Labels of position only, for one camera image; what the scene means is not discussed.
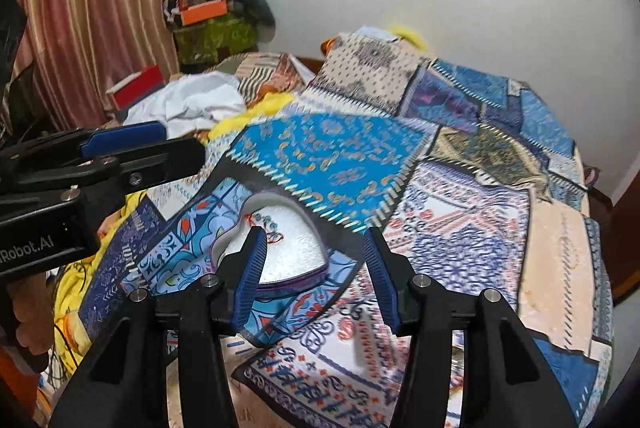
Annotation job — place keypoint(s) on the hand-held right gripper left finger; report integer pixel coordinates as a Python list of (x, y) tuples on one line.
[(249, 275)]

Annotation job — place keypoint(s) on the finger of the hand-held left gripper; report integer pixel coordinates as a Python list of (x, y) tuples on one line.
[(150, 163), (122, 139)]

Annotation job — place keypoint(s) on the heart-shaped tin box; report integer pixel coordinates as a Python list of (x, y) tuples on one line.
[(295, 260)]

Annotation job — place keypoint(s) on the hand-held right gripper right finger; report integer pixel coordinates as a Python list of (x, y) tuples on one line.
[(382, 280)]

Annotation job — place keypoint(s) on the dark green pillow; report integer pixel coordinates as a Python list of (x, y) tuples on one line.
[(255, 6)]

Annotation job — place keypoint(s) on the orange box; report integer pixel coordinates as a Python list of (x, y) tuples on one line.
[(207, 11)]

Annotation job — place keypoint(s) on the white cloth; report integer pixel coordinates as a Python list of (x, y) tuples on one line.
[(192, 101)]

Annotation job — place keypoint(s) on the patchwork printed blanket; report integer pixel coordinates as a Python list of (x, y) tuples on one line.
[(450, 188)]

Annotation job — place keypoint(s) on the green patterned cloth bundle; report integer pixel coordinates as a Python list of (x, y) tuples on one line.
[(215, 39)]

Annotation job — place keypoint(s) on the red box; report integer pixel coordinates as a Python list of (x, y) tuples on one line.
[(137, 87)]

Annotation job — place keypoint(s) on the yellow cloth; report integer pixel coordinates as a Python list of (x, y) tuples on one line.
[(250, 116)]

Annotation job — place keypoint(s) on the person's left hand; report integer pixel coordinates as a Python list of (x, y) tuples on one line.
[(30, 320)]

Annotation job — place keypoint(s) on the striped curtain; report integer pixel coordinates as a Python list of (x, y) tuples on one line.
[(95, 8)]

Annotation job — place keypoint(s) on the wooden bed frame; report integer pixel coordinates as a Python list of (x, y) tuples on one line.
[(600, 203)]

